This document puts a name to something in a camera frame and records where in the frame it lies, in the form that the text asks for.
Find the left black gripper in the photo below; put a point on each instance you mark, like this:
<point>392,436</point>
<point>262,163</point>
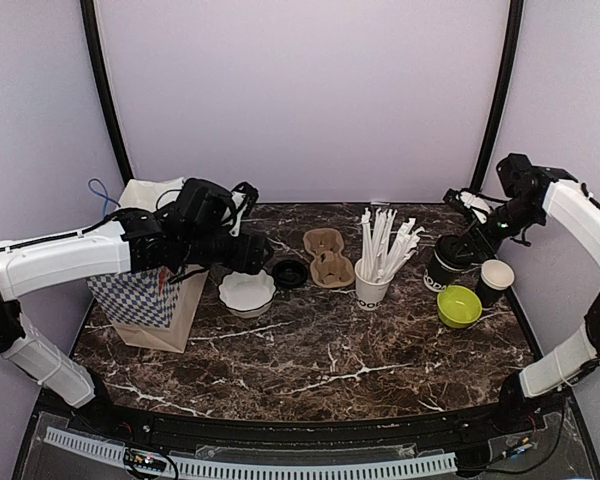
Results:
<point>248,258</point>

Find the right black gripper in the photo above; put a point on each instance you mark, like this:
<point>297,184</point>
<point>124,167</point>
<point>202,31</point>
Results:
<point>475,230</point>

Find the black paper coffee cup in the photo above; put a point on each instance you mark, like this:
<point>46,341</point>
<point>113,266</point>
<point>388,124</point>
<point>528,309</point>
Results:
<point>442,270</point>

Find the black coffee cup lid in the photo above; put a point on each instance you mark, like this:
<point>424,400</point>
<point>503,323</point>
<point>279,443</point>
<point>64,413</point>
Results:
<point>447,252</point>

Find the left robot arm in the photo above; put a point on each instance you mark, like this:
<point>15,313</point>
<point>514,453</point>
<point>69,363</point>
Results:
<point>187,222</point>

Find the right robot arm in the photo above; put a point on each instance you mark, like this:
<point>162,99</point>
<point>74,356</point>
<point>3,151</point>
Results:
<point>535,196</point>

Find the checkered paper takeout bag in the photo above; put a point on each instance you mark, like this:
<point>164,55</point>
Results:
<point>146,310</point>

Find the white scalloped bowl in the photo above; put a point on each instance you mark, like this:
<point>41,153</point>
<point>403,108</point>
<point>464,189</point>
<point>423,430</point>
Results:
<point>247,296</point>

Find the lime green bowl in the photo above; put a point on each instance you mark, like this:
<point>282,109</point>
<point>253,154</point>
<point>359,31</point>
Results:
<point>458,307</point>

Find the brown cardboard cup carrier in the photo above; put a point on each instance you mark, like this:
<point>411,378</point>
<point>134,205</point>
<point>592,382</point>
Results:
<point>329,268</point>

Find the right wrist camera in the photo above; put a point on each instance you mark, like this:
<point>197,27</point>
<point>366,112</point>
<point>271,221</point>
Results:
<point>468,204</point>

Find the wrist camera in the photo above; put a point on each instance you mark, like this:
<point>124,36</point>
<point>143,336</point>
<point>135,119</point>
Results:
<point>468,204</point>
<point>244,196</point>

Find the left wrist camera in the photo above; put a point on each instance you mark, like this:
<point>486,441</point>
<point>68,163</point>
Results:
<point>244,196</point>

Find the white slotted cable duct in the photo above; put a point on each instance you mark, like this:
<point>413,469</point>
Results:
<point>148,465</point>

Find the black right frame post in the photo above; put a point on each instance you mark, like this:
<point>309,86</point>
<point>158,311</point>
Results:
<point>508,54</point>

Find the black frame post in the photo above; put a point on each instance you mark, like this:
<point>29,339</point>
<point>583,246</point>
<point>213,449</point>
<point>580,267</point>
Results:
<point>103,88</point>
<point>508,54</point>

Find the black left frame post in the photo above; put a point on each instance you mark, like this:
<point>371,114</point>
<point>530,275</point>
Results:
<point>103,88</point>

